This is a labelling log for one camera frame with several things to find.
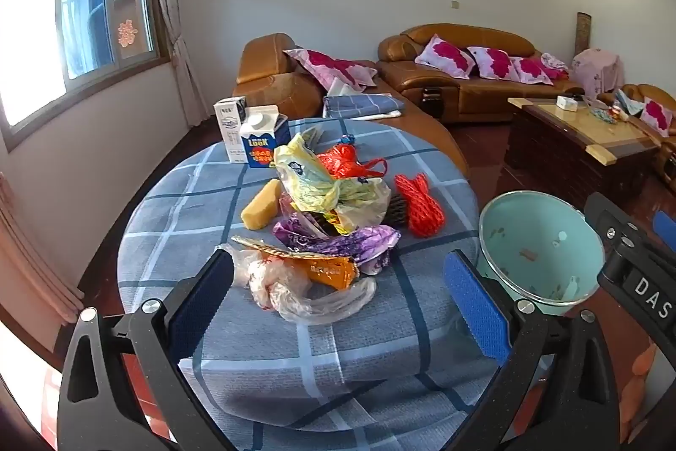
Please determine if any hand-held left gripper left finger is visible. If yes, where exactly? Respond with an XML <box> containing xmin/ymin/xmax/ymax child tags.
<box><xmin>58</xmin><ymin>247</ymin><xmax>236</xmax><ymax>451</ymax></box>

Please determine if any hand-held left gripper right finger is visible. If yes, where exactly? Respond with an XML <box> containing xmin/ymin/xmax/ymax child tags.
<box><xmin>442</xmin><ymin>249</ymin><xmax>621</xmax><ymax>451</ymax></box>

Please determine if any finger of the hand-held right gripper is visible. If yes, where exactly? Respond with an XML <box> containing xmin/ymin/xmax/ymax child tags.
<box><xmin>653</xmin><ymin>210</ymin><xmax>676</xmax><ymax>248</ymax></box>
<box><xmin>583</xmin><ymin>191</ymin><xmax>642</xmax><ymax>243</ymax></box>

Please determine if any teal waste bin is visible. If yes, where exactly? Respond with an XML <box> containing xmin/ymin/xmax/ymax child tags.
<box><xmin>478</xmin><ymin>189</ymin><xmax>607</xmax><ymax>317</ymax></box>

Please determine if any clear plastic bag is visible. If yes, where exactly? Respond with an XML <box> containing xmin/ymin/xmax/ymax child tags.
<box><xmin>214</xmin><ymin>245</ymin><xmax>378</xmax><ymax>325</ymax></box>

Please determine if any yellow sponge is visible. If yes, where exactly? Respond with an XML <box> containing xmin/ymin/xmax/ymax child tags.
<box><xmin>241</xmin><ymin>179</ymin><xmax>283</xmax><ymax>230</ymax></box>

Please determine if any purple foil wrapper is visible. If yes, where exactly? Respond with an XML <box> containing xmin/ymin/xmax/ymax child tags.
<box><xmin>272</xmin><ymin>212</ymin><xmax>331</xmax><ymax>251</ymax></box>
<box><xmin>296</xmin><ymin>225</ymin><xmax>402</xmax><ymax>276</ymax></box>

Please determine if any orange gold snack wrapper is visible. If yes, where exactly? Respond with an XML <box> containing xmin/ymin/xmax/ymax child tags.
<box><xmin>231</xmin><ymin>235</ymin><xmax>360</xmax><ymax>290</ymax></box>

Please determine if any black white striped cloth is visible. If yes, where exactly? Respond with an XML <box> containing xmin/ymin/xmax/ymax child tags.
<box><xmin>388</xmin><ymin>194</ymin><xmax>412</xmax><ymax>226</ymax></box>

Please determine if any white printed plastic bag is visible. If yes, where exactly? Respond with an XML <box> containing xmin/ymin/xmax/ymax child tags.
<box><xmin>327</xmin><ymin>176</ymin><xmax>393</xmax><ymax>235</ymax></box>

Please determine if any yellow plastic bag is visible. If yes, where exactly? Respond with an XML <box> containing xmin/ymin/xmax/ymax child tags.
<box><xmin>273</xmin><ymin>132</ymin><xmax>341</xmax><ymax>214</ymax></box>

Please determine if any red plastic bag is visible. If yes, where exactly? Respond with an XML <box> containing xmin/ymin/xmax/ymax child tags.
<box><xmin>317</xmin><ymin>142</ymin><xmax>387</xmax><ymax>180</ymax></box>

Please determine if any person's right hand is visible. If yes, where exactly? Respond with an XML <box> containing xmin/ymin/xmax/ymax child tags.
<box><xmin>619</xmin><ymin>342</ymin><xmax>661</xmax><ymax>441</ymax></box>

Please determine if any dark wooden coffee table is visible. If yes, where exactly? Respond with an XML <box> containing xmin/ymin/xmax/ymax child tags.
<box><xmin>504</xmin><ymin>96</ymin><xmax>663</xmax><ymax>211</ymax></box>

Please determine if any pink rose pillow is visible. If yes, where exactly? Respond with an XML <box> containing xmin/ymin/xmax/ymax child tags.
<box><xmin>283</xmin><ymin>48</ymin><xmax>378</xmax><ymax>93</ymax></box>
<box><xmin>414</xmin><ymin>33</ymin><xmax>476</xmax><ymax>79</ymax></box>
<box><xmin>510</xmin><ymin>56</ymin><xmax>555</xmax><ymax>85</ymax></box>
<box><xmin>639</xmin><ymin>97</ymin><xmax>676</xmax><ymax>137</ymax></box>
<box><xmin>467</xmin><ymin>46</ymin><xmax>521</xmax><ymax>85</ymax></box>

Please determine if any light blue cloth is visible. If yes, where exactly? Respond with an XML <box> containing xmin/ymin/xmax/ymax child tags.
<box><xmin>615</xmin><ymin>89</ymin><xmax>642</xmax><ymax>116</ymax></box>

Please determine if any blue plaid tablecloth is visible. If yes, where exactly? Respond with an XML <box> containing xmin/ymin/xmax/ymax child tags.
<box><xmin>117</xmin><ymin>117</ymin><xmax>508</xmax><ymax>451</ymax></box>

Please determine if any brown leather armchair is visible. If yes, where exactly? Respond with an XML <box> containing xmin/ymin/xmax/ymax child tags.
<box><xmin>597</xmin><ymin>84</ymin><xmax>676</xmax><ymax>177</ymax></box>

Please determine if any pink floral cloth cover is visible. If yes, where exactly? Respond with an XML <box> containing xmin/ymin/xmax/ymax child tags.
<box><xmin>573</xmin><ymin>48</ymin><xmax>624</xmax><ymax>98</ymax></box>

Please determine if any pink floral folded blanket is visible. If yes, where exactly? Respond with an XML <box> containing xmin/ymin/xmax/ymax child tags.
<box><xmin>541</xmin><ymin>52</ymin><xmax>570</xmax><ymax>79</ymax></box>

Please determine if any blue milk carton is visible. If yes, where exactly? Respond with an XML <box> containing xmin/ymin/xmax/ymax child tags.
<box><xmin>240</xmin><ymin>107</ymin><xmax>291</xmax><ymax>169</ymax></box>

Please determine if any white milk carton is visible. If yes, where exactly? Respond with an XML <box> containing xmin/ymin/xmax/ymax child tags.
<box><xmin>213</xmin><ymin>96</ymin><xmax>249</xmax><ymax>164</ymax></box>

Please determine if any rolled mat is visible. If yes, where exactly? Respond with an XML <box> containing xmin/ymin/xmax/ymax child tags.
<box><xmin>575</xmin><ymin>11</ymin><xmax>589</xmax><ymax>61</ymax></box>

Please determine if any clear striped packet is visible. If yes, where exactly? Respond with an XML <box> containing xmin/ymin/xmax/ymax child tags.
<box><xmin>298</xmin><ymin>123</ymin><xmax>325</xmax><ymax>148</ymax></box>

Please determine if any brown leather long sofa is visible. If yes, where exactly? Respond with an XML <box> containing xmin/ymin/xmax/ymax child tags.
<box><xmin>376</xmin><ymin>24</ymin><xmax>584</xmax><ymax>123</ymax></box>

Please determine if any folded blue plaid sheet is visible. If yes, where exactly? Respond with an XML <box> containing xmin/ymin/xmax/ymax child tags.
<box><xmin>322</xmin><ymin>93</ymin><xmax>405</xmax><ymax>120</ymax></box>

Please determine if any brown leather chaise sofa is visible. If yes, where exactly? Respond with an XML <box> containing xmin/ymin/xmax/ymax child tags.
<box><xmin>232</xmin><ymin>33</ymin><xmax>471</xmax><ymax>177</ymax></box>

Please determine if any white folded cloth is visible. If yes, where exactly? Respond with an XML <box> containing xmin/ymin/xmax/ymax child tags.
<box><xmin>327</xmin><ymin>77</ymin><xmax>361</xmax><ymax>97</ymax></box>

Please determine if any window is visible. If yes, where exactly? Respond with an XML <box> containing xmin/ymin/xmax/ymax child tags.
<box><xmin>0</xmin><ymin>0</ymin><xmax>170</xmax><ymax>137</ymax></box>

